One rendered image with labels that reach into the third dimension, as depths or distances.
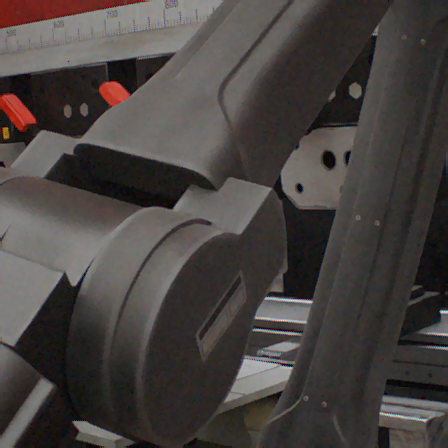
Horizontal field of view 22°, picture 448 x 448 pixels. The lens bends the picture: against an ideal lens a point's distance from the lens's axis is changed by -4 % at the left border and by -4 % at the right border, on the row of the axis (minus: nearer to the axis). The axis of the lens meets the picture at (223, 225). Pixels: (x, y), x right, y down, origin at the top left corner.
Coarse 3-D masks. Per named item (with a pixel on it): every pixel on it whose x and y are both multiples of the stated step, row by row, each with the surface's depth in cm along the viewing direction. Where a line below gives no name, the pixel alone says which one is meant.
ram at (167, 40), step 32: (0, 0) 145; (32, 0) 140; (64, 0) 136; (96, 0) 132; (128, 0) 128; (160, 32) 125; (192, 32) 122; (0, 64) 147; (32, 64) 142; (64, 64) 138
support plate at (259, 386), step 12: (264, 372) 123; (276, 372) 122; (288, 372) 122; (240, 384) 119; (252, 384) 118; (264, 384) 118; (276, 384) 118; (228, 396) 114; (240, 396) 114; (252, 396) 115; (264, 396) 117; (228, 408) 113; (84, 432) 106; (96, 432) 105; (108, 432) 105; (108, 444) 103; (120, 444) 103
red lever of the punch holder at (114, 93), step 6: (102, 84) 127; (108, 84) 127; (114, 84) 127; (102, 90) 127; (108, 90) 126; (114, 90) 126; (120, 90) 127; (102, 96) 127; (108, 96) 126; (114, 96) 126; (120, 96) 126; (126, 96) 126; (114, 102) 126
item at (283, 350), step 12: (420, 288) 142; (420, 300) 140; (432, 300) 142; (408, 312) 139; (420, 312) 140; (432, 312) 142; (408, 324) 139; (420, 324) 141; (264, 348) 132; (276, 348) 131; (288, 348) 130
